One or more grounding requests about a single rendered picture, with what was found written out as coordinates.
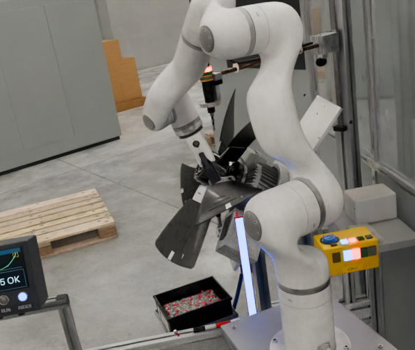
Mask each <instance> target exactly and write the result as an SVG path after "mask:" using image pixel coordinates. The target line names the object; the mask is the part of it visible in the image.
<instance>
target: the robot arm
mask: <svg viewBox="0 0 415 350"><path fill-rule="evenodd" d="M302 42H303V27H302V22H301V19H300V16H299V14H298V13H297V12H296V11H295V9H293V8H292V7H291V6H290V5H288V4H285V3H282V2H265V3H257V4H252V5H248V6H241V7H236V0H191V1H190V5H189V7H188V12H187V14H186V18H185V21H184V25H183V28H182V30H181V35H180V37H179V41H178V45H177V49H176V51H175V54H174V58H173V59H172V61H171V62H170V64H169V65H168V66H167V67H166V68H165V69H164V70H163V71H162V72H161V73H160V75H159V76H158V77H157V79H156V80H155V81H154V83H153V84H152V86H151V87H150V89H149V92H148V93H147V96H146V99H145V103H144V106H143V122H144V125H145V126H146V127H147V128H148V129H149V130H151V131H160V130H162V129H164V128H165V127H167V126H169V125H171V127H172V128H173V130H174V132H175V134H176V136H179V139H185V141H186V143H187V145H188V147H189V148H190V150H191V152H192V154H193V155H194V157H195V159H196V161H197V162H198V164H199V166H200V167H204V169H205V171H206V175H207V176H208V178H209V180H210V182H211V184H212V185H213V184H215V183H217V182H219V181H221V177H220V175H219V173H218V171H217V169H216V168H215V167H214V166H213V163H212V161H213V162H214V161H215V157H214V155H213V152H212V150H211V148H210V146H209V145H208V143H207V141H206V139H205V137H204V135H203V133H202V132H201V129H202V128H203V126H202V120H201V119H200V116H199V115H198V113H197V111H196V109H195V107H194V105H193V102H192V101H191V99H190V97H189V95H188V93H187V91H189V89H191V88H192V86H194V84H196V82H198V81H199V80H200V79H201V77H202V76H203V74H204V72H205V71H206V68H207V66H208V63H209V61H210V59H211V57H213V58H216V59H220V60H231V59H236V58H242V57H246V56H251V55H255V54H259V55H260V58H261V66H260V69H259V72H258V74H257V76H256V78H255V79H254V81H253V82H252V84H251V86H250V88H249V90H248V92H247V110H248V113H249V116H250V121H251V124H252V128H253V131H254V134H255V137H256V139H257V142H258V143H259V146H260V147H261V148H262V150H263V151H264V152H265V153H266V154H267V155H268V156H270V157H271V158H273V159H275V160H278V161H280V162H281V163H283V164H284V165H285V166H286V167H287V168H288V170H289V171H290V173H291V176H292V181H289V182H287V183H284V184H281V185H278V186H276V187H273V188H270V189H269V190H266V191H263V192H261V193H259V194H257V195H256V196H254V197H252V198H251V199H250V200H249V201H248V203H247V205H246V207H245V210H244V214H243V225H244V228H245V231H246V233H247V235H248V236H249V237H250V238H251V240H252V241H254V242H255V243H256V244H257V245H259V246H260V247H261V248H262V249H263V250H264V251H265V252H266V253H267V254H268V255H269V256H270V257H271V258H272V261H273V262H274V265H275V271H276V277H277V289H278V295H279V306H280V312H281V318H282V330H280V331H279V332H278V333H277V334H276V335H275V336H274V337H273V339H272V340H271V343H270V350H351V343H350V340H349V338H348V336H347V335H346V334H345V333H344V332H343V331H342V330H340V329H339V328H337V327H335V326H334V315H333V306H332V289H331V280H330V271H329V263H328V259H327V256H326V255H325V253H324V252H323V251H322V250H320V249H319V248H317V247H313V246H309V245H301V244H298V240H299V238H300V237H302V236H304V235H307V234H309V233H312V232H314V231H317V230H318V229H320V228H323V227H326V226H328V225H330V224H331V223H333V222H334V221H335V220H336V219H337V218H338V217H339V216H340V215H341V213H342V210H343V206H344V198H343V192H342V189H341V186H340V185H339V182H338V181H337V179H336V178H335V176H334V175H333V173H331V171H330V170H329V169H328V168H327V166H326V165H325V164H324V162H323V161H322V160H321V159H320V158H319V157H318V156H317V154H316V153H315V152H314V150H313V149H312V148H311V146H310V145H309V143H308V142H307V139H306V137H305V136H304V133H303V131H302V127H301V125H300V120H299V117H298V112H297V108H296V105H295V99H294V96H293V88H292V78H293V70H294V67H295V63H296V60H297V58H298V54H299V52H300V50H301V47H302Z"/></svg>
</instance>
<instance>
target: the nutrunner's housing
mask: <svg viewBox="0 0 415 350"><path fill-rule="evenodd" d="M202 90H203V95H204V100H205V103H211V102H214V101H215V99H214V91H213V82H212V81H205V82H202ZM207 111H208V113H214V112H215V107H211V108H207Z"/></svg>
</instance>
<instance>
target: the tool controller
mask: <svg viewBox="0 0 415 350"><path fill-rule="evenodd" d="M20 292H26V293H27V294H28V299H27V300H26V301H20V300H19V299H18V298H17V295H18V294H19V293H20ZM1 295H6V296H7V297H8V298H9V302H8V304H6V305H4V306H3V305H1V304H0V319H2V318H3V317H5V316H9V315H16V314H18V315H24V314H25V313H27V312H31V311H34V310H39V309H41V307H42V306H43V305H44V303H45V302H46V300H47V298H48V293H47V286H46V283H45V279H44V272H43V268H42V262H41V258H40V252H39V248H38V241H37V238H36V235H27V236H23V237H16V238H12V239H8V240H1V241H0V296H1Z"/></svg>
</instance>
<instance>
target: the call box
mask: <svg viewBox="0 0 415 350"><path fill-rule="evenodd" d="M329 234H333V235H335V236H336V243H337V246H335V247H331V246H330V244H329V243H326V242H323V236H324V235H329ZM370 234H371V235H372V236H373V238H372V239H368V240H367V239H366V238H365V235H370ZM359 236H363V237H364V238H365V240H361V241H359V240H358V239H357V237H359ZM348 238H355V239H356V240H357V241H356V242H350V241H349V240H348ZM344 239H346V240H347V241H348V243H346V244H342V243H341V242H340V240H344ZM373 245H376V248H377V255H375V256H369V255H368V257H365V258H361V254H360V258H358V259H354V260H353V259H352V260H347V261H345V260H344V253H343V252H344V251H347V250H352V249H358V248H362V247H369V246H373ZM314 246H315V247H317V248H319V249H320V250H322V251H323V252H324V253H325V255H326V256H327V259H328V263H329V271H330V276H336V275H340V274H347V273H351V272H358V271H361V270H365V269H372V268H376V267H379V253H378V241H377V238H376V237H375V236H374V235H373V234H372V233H371V232H370V231H369V230H368V229H367V228H366V227H365V226H362V227H358V228H351V229H347V230H343V231H337V232H332V233H326V234H322V235H315V236H314ZM337 252H340V254H341V261H340V262H337V263H333V258H332V254H333V253H337Z"/></svg>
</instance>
